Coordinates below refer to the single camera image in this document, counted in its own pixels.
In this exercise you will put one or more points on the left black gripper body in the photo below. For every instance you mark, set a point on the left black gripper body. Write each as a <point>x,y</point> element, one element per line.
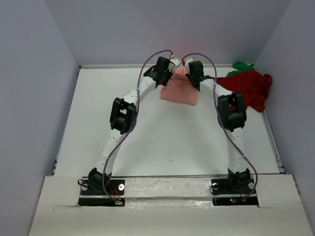
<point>166,78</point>

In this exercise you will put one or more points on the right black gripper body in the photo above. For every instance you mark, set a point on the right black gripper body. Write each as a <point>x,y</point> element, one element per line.
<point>193,80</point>

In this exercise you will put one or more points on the pink t shirt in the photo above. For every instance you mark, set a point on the pink t shirt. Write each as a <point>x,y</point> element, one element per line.
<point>179,89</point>

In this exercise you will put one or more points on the red t shirt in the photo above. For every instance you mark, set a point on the red t shirt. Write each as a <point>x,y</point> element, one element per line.
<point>253,86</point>

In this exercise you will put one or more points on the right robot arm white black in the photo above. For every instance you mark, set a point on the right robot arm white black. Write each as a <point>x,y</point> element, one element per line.
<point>231,112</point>

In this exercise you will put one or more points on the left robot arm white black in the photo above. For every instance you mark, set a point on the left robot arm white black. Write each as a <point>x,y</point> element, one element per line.
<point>123,119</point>

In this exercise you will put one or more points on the green t shirt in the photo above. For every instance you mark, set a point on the green t shirt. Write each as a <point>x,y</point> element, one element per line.
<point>240,67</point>

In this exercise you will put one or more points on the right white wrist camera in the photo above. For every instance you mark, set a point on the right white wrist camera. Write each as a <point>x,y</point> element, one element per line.
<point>186,62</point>

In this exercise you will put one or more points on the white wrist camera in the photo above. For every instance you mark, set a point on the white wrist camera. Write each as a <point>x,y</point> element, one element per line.
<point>174,64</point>
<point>186,62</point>

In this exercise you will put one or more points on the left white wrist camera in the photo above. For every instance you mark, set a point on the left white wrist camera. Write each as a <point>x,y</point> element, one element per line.
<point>174,64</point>

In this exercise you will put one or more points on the aluminium rail back edge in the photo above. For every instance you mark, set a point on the aluminium rail back edge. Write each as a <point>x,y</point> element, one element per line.
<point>130,66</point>

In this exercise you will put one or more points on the aluminium rail front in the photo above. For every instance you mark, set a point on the aluminium rail front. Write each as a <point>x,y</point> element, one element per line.
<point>172,176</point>

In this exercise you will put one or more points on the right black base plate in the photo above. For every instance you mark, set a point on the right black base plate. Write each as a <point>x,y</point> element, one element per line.
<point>224,196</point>

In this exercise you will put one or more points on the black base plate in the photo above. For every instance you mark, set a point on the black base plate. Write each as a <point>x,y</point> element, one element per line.
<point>93,196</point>
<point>224,196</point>

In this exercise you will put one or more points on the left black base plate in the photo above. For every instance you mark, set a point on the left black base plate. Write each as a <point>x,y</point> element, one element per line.
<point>93,196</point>

